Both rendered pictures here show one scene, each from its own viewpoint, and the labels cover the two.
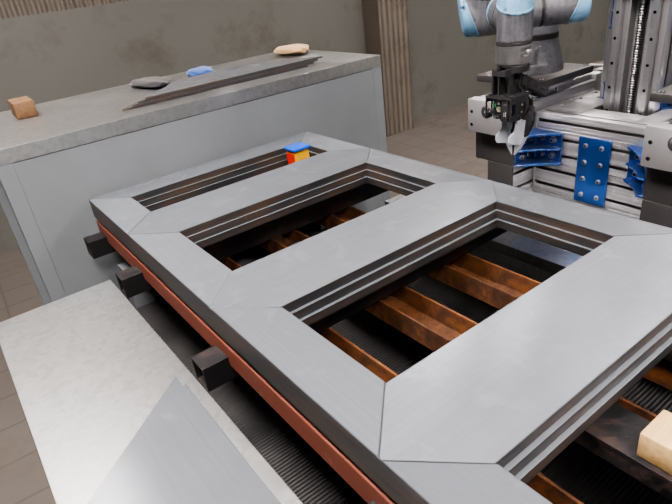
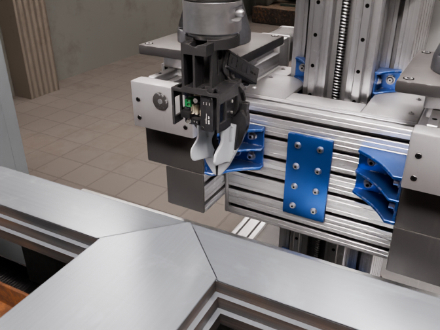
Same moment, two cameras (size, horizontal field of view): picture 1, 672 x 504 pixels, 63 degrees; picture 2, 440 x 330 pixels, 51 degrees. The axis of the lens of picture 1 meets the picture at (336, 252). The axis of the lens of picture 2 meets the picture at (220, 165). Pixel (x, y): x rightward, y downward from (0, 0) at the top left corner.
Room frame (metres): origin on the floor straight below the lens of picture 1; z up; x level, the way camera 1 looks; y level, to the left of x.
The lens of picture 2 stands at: (0.72, -0.16, 1.25)
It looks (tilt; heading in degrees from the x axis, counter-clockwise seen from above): 27 degrees down; 331
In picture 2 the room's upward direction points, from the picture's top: straight up
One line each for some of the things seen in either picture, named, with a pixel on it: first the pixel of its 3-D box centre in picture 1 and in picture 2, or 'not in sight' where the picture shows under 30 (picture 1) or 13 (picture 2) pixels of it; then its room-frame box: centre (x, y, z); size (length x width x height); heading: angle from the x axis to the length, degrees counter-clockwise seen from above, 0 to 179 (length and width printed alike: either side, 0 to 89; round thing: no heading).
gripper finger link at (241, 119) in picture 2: (523, 117); (232, 120); (1.25, -0.47, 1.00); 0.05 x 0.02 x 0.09; 34
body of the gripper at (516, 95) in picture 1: (510, 92); (210, 80); (1.25, -0.44, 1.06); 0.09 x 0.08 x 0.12; 124
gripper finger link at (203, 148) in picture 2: (504, 136); (202, 148); (1.27, -0.43, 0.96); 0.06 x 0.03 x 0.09; 124
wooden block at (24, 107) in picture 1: (22, 107); not in sight; (1.83, 0.93, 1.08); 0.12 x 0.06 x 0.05; 33
